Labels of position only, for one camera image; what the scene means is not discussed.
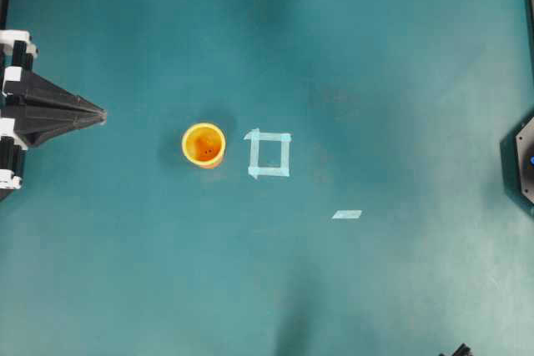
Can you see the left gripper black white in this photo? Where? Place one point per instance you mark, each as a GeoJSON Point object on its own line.
{"type": "Point", "coordinates": [28, 124]}

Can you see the yellow orange plastic cup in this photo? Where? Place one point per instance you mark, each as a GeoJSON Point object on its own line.
{"type": "Point", "coordinates": [204, 144]}

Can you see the light blue tape square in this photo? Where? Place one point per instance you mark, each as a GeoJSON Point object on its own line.
{"type": "Point", "coordinates": [269, 154]}

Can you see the light blue tape strip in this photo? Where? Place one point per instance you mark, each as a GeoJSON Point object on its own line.
{"type": "Point", "coordinates": [347, 214]}

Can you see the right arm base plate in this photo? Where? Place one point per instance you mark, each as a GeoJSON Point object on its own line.
{"type": "Point", "coordinates": [517, 163]}

